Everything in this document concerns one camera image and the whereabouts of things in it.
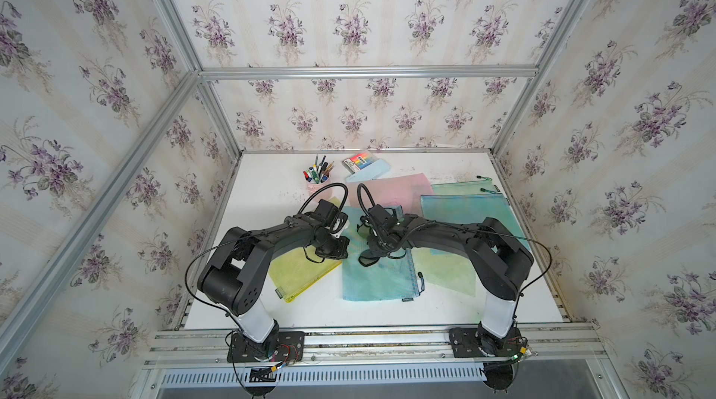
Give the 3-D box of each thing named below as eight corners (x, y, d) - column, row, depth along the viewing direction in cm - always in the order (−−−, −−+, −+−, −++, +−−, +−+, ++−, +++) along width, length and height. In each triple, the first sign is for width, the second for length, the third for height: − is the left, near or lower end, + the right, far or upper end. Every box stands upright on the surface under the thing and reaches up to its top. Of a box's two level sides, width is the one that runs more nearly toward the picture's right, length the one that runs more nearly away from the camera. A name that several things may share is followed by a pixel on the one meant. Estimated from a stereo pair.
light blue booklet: (355, 191, 109) (354, 187, 107) (345, 180, 113) (345, 176, 110) (393, 171, 116) (394, 166, 114) (384, 161, 120) (384, 156, 118)
